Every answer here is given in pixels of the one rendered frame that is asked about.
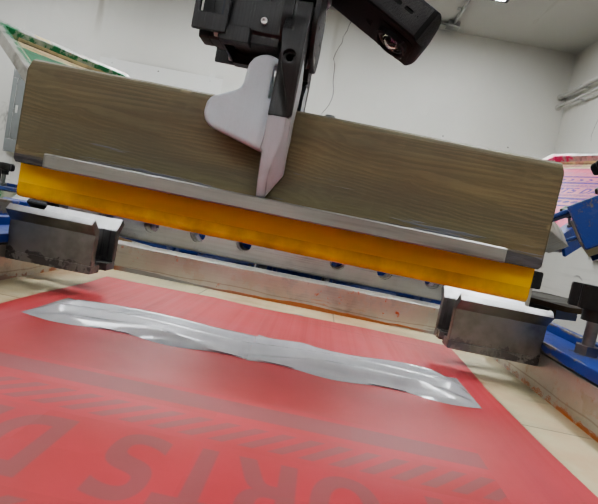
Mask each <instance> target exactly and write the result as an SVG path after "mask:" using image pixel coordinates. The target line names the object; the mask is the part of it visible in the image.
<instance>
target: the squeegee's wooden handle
mask: <svg viewBox="0 0 598 504"><path fill-rule="evenodd" d="M214 95H216V94H211V93H205V92H200V91H195V90H190V89H185V88H180V87H175V86H170V85H165V84H160V83H155V82H150V81H145V80H140V79H134V78H129V77H124V76H119V75H114V74H109V73H104V72H99V71H94V70H89V69H84V68H79V67H74V66H69V65H63V64H58V63H53V62H48V61H43V60H38V59H35V60H33V61H32V62H31V64H30V66H29V68H28V70H27V76H26V83H25V89H24V95H23V101H22V108H21V114H20V120H19V126H18V133H17V139H16V145H15V151H14V159H15V162H20V163H25V164H30V165H35V166H40V167H42V164H43V158H44V154H45V153H48V154H53V155H58V156H62V157H67V158H72V159H77V160H82V161H87V162H92V163H96V164H101V165H106V166H111V167H116V168H121V169H126V170H130V171H135V172H140V173H145V174H150V175H155V176H160V177H165V178H169V179H174V180H179V181H184V182H189V183H194V184H199V185H203V186H208V187H213V188H218V189H223V190H228V191H233V192H237V193H242V194H247V195H252V196H256V188H257V179H258V171H259V164H260V157H261V153H260V152H258V151H256V150H254V149H252V148H250V147H248V146H246V145H244V144H243V143H241V142H239V141H237V140H235V139H233V138H231V137H229V136H227V135H225V134H223V133H221V132H219V131H217V130H215V129H213V128H212V127H210V126H209V125H208V123H207V122H206V120H205V116H204V110H205V106H206V103H207V101H208V100H209V99H210V98H211V97H212V96H214ZM563 177H564V168H563V164H562V163H560V162H555V161H550V160H545V159H540V158H535V157H530V156H525V155H520V154H515V153H510V152H505V151H499V150H494V149H489V148H484V147H479V146H474V145H469V144H464V143H459V142H454V141H449V140H444V139H439V138H434V137H429V136H423V135H418V134H413V133H408V132H403V131H398V130H393V129H388V128H383V127H378V126H373V125H368V124H363V123H358V122H352V121H347V120H342V119H337V118H332V117H327V116H322V115H317V114H312V113H307V112H302V111H297V112H296V116H295V120H294V125H293V130H292V136H291V142H290V146H289V150H288V154H287V159H286V165H285V170H284V175H283V177H282V178H281V179H280V180H279V181H278V183H277V184H276V185H275V186H274V187H273V188H272V189H271V191H270V192H269V193H268V194H267V195H266V196H265V198H267V199H272V200H276V201H281V202H286V203H291V204H296V205H301V206H306V207H310V208H315V209H320V210H325V211H330V212H335V213H340V214H344V215H349V216H354V217H359V218H364V219H369V220H374V221H379V222H383V223H388V224H393V225H398V226H403V227H408V228H413V229H417V230H422V231H427V232H432V233H437V234H442V235H447V236H451V237H456V238H461V239H466V240H471V241H476V242H481V243H486V244H490V245H495V246H500V247H505V248H507V254H506V258H505V262H504V263H508V264H513V265H518V266H523V267H528V268H533V269H537V270H538V269H539V268H541V267H542V263H543V259H544V254H545V251H546V246H547V242H548V238H549V234H550V230H551V226H552V222H553V218H554V214H555V210H556V206H557V202H558V197H559V193H560V189H561V185H562V181H563Z"/></svg>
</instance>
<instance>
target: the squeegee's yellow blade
mask: <svg viewBox="0 0 598 504"><path fill-rule="evenodd" d="M18 181H19V182H24V183H29V184H34V185H39V186H43V187H48V188H53V189H58V190H62V191H67V192H72V193H77V194H82V195H86V196H91V197H96V198H101V199H106V200H110V201H115V202H120V203H125V204H130V205H134V206H139V207H144V208H149V209H154V210H158V211H163V212H168V213H173V214H178V215H182V216H187V217H192V218H197V219H201V220H206V221H211V222H216V223H221V224H225V225H230V226H235V227H240V228H245V229H249V230H254V231H259V232H264V233H269V234H273V235H278V236H283V237H288V238H293V239H297V240H302V241H307V242H312V243H316V244H321V245H326V246H331V247H336V248H340V249H345V250H350V251H355V252H360V253H364V254H369V255H374V256H379V257H384V258H388V259H393V260H398V261H403V262H408V263H412V264H417V265H422V266H427V267H431V268H436V269H441V270H446V271H451V272H455V273H460V274H465V275H470V276H475V277H479V278H484V279H489V280H494V281H499V282H503V283H508V284H513V285H518V286H523V287H527V288H530V287H531V283H532V279H533V275H534V271H535V269H533V268H528V267H523V266H518V265H513V264H508V263H501V262H496V261H491V260H486V259H481V258H476V257H472V256H467V255H462V254H457V253H452V252H447V251H443V250H438V249H433V248H428V247H423V246H418V245H414V244H409V243H404V242H399V241H394V240H389V239H385V238H380V237H375V236H370V235H365V234H360V233H356V232H351V231H346V230H341V229H336V228H331V227H327V226H322V225H317V224H312V223H307V222H302V221H298V220H293V219H288V218H283V217H278V216H274V215H269V214H264V213H259V212H254V211H249V210H245V209H240V208H235V207H230V206H225V205H220V204H216V203H211V202H206V201H201V200H196V199H191V198H187V197H182V196H177V195H172V194H167V193H162V192H158V191H153V190H148V189H143V188H138V187H133V186H129V185H124V184H119V183H114V182H109V181H104V180H100V179H95V178H90V177H85V176H80V175H75V174H71V173H66V172H61V171H56V170H51V169H46V168H43V167H40V166H35V165H30V164H25V163H21V166H20V172H19V178H18Z"/></svg>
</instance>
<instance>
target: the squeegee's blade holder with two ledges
mask: <svg viewBox="0 0 598 504"><path fill-rule="evenodd" d="M42 167H43V168H46V169H51V170H56V171H61V172H66V173H71V174H75V175H80V176H85V177H90V178H95V179H100V180H104V181H109V182H114V183H119V184H124V185H129V186H133V187H138V188H143V189H148V190H153V191H158V192H162V193H167V194H172V195H177V196H182V197H187V198H191V199H196V200H201V201H206V202H211V203H216V204H220V205H225V206H230V207H235V208H240V209H245V210H249V211H254V212H259V213H264V214H269V215H274V216H278V217H283V218H288V219H293V220H298V221H302V222H307V223H312V224H317V225H322V226H327V227H331V228H336V229H341V230H346V231H351V232H356V233H360V234H365V235H370V236H375V237H380V238H385V239H389V240H394V241H399V242H404V243H409V244H414V245H418V246H423V247H428V248H433V249H438V250H443V251H447V252H452V253H457V254H462V255H467V256H472V257H476V258H481V259H486V260H491V261H496V262H501V263H504V262H505V258H506V254H507V248H505V247H500V246H495V245H490V244H486V243H481V242H476V241H471V240H466V239H461V238H456V237H451V236H447V235H442V234H437V233H432V232H427V231H422V230H417V229H413V228H408V227H403V226H398V225H393V224H388V223H383V222H379V221H374V220H369V219H364V218H359V217H354V216H349V215H344V214H340V213H335V212H330V211H325V210H320V209H315V208H310V207H306V206H301V205H296V204H291V203H286V202H281V201H276V200H272V199H267V198H262V197H257V196H252V195H247V194H242V193H237V192H233V191H228V190H223V189H218V188H213V187H208V186H203V185H199V184H194V183H189V182H184V181H179V180H174V179H169V178H165V177H160V176H155V175H150V174H145V173H140V172H135V171H130V170H126V169H121V168H116V167H111V166H106V165H101V164H96V163H92V162H87V161H82V160H77V159H72V158H67V157H62V156H58V155H53V154H48V153H45V154H44V158H43V164H42Z"/></svg>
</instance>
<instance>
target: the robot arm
mask: <svg viewBox="0 0 598 504"><path fill-rule="evenodd" d="M202 1H203V0H196V1H195V7H194V12H193V18H192V24H191V27H192V28H195V29H200V30H199V37H200V38H201V40H202V41H203V43H204V44H205V45H209V46H215V47H217V50H216V55H215V62H219V63H224V64H229V65H234V66H235V67H241V68H246V69H247V72H246V76H245V80H244V83H243V84H242V86H241V87H240V88H238V89H236V90H233V91H229V92H225V93H221V94H218V95H214V96H212V97H211V98H210V99H209V100H208V101H207V103H206V106H205V110H204V116H205V120H206V122H207V123H208V125H209V126H210V127H212V128H213V129H215V130H217V131H219V132H221V133H223V134H225V135H227V136H229V137H231V138H233V139H235V140H237V141H239V142H241V143H243V144H244V145H246V146H248V147H250V148H252V149H254V150H256V151H258V152H260V153H261V157H260V164H259V171H258V179H257V188H256V196H257V197H262V198H265V196H266V195H267V194H268V193H269V192H270V191H271V189H272V188H273V187H274V186H275V185H276V184H277V183H278V181H279V180H280V179H281V178H282V177H283V175H284V170H285V165H286V159H287V154H288V150H289V146H290V142H291V136H292V130H293V125H294V120H295V116H296V112H297V111H302V112H305V108H306V103H307V98H308V93H309V88H310V83H311V77H312V74H315V72H316V69H317V66H318V61H319V57H320V52H321V45H322V40H323V35H324V30H325V23H326V11H327V10H328V9H329V8H330V7H331V6H333V7H334V8H335V9H336V10H338V11H339V12H340V13H341V14H342V15H344V16H345V17H346V18H347V19H348V20H350V21H351V22H352V23H353V24H355V25H356V26H357V27H358V28H359V29H361V30H362V31H363V32H364V33H366V34H367V35H368V36H369V37H370V38H372V39H373V40H374V41H375V42H376V43H377V44H378V45H380V46H381V47H382V49H383V50H385V51H386V52H387V53H388V54H390V55H391V56H393V57H394V58H395V59H397V60H398V61H400V62H401V63H402V64H403V65H405V66H407V65H410V64H412V63H414V62H415V61H416V60H417V59H418V57H419V56H420V55H421V54H422V52H423V51H424V50H425V49H426V48H427V46H428V45H429V44H430V42H431V40H432V39H433V37H434V36H435V34H436V32H437V31H438V29H439V27H440V24H441V14H440V13H439V12H438V11H437V10H436V9H435V8H433V7H432V6H431V5H430V4H428V3H427V2H426V1H425V0H205V2H204V8H203V11H202V10H201V7H202ZM275 71H276V76H275V77H274V73H275Z"/></svg>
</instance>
